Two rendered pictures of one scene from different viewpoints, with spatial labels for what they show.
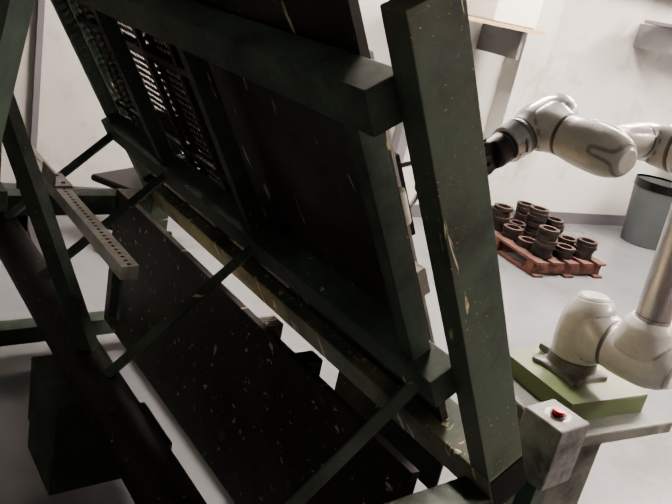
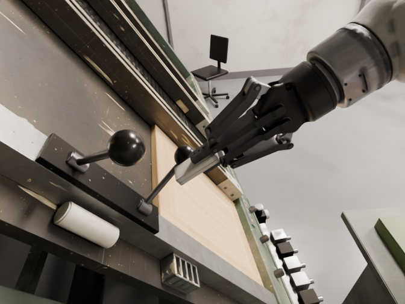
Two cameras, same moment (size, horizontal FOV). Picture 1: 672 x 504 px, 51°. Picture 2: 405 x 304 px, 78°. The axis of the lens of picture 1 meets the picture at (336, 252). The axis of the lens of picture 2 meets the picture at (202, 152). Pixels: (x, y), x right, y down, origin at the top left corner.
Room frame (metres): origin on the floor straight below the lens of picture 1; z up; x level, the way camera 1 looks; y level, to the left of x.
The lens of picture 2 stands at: (1.29, -0.35, 1.69)
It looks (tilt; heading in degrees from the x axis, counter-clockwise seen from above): 38 degrees down; 32
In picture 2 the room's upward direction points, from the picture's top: 5 degrees counter-clockwise
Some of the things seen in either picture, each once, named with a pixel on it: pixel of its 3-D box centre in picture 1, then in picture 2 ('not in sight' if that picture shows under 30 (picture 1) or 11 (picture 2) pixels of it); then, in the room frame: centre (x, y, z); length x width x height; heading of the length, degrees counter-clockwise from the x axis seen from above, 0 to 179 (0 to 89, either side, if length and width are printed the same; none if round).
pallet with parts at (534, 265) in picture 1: (532, 230); not in sight; (6.02, -1.64, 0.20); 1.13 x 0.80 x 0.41; 31
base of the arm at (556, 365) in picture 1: (566, 359); not in sight; (2.13, -0.82, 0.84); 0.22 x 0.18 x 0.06; 36
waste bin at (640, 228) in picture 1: (652, 212); not in sight; (7.23, -3.09, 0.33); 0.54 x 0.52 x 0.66; 31
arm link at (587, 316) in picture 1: (587, 325); not in sight; (2.11, -0.83, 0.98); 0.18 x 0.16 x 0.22; 42
